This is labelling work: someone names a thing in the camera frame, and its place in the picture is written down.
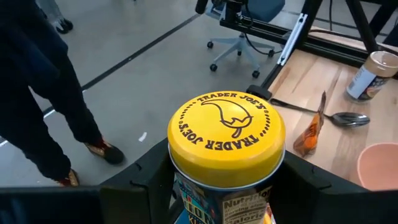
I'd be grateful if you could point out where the black aluminium table frame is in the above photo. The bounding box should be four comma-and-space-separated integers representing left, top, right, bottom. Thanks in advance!
195, 0, 398, 94

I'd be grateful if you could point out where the small cup with brown liquid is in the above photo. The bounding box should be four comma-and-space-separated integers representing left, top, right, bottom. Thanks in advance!
346, 50, 398, 102

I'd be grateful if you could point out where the silver aluminium strut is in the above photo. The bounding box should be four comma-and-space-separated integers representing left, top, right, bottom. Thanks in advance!
277, 13, 308, 67

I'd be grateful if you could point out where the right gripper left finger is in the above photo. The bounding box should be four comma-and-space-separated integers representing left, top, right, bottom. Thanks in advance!
0, 139, 178, 224

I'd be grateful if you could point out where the peach ceramic bowl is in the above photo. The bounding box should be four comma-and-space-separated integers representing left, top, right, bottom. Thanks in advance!
356, 142, 398, 191

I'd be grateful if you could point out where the dark long handled spoon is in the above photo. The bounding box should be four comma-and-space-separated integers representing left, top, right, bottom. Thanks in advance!
269, 98, 371, 128

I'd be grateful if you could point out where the black table clamp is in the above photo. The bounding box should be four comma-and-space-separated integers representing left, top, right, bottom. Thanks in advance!
246, 84, 274, 101

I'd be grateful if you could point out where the yellow lid seasoning can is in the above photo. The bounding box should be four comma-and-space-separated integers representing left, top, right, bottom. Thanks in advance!
167, 90, 286, 224

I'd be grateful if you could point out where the person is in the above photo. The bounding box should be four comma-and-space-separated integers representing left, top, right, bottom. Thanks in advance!
0, 0, 126, 188

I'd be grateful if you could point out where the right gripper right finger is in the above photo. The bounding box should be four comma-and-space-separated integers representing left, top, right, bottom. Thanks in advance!
270, 151, 398, 224

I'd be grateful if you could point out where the blue office chair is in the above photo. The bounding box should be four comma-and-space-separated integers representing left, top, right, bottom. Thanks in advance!
203, 0, 286, 79

